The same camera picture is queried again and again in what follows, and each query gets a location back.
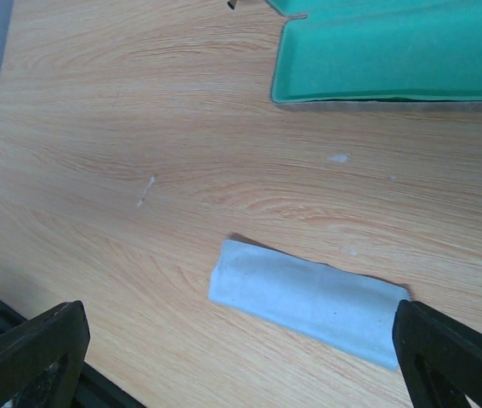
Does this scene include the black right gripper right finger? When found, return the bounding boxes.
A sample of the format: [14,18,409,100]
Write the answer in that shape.
[393,300,482,407]

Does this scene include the grey sunglasses case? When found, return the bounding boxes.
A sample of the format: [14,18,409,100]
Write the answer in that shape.
[270,1,482,111]

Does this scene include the light blue cleaning cloth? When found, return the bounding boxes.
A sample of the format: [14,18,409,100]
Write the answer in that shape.
[208,240,410,371]

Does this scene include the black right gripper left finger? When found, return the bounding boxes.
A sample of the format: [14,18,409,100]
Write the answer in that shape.
[0,300,90,407]

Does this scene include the dark aviator sunglasses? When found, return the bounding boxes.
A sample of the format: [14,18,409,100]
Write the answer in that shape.
[227,0,239,10]

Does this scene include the black enclosure frame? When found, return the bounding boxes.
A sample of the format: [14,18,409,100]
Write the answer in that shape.
[0,300,141,407]

